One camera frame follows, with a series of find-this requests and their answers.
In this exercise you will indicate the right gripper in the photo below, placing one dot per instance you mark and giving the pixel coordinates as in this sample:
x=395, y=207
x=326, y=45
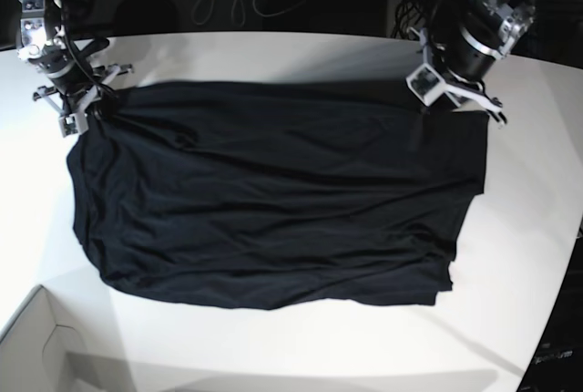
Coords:
x=71, y=104

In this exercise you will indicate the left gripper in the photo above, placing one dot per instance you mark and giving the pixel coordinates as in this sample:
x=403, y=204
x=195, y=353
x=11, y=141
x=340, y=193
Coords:
x=456, y=72

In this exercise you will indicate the black t-shirt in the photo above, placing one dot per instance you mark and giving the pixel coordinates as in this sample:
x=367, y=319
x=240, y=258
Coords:
x=237, y=195

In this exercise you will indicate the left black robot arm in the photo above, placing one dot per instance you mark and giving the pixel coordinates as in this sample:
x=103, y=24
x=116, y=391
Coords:
x=499, y=24

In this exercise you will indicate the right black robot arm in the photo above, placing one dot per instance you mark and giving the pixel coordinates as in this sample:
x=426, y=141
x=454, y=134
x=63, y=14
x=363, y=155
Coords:
x=43, y=42

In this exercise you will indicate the white cardboard box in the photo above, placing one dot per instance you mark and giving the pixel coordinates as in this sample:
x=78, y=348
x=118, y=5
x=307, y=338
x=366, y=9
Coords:
x=37, y=352

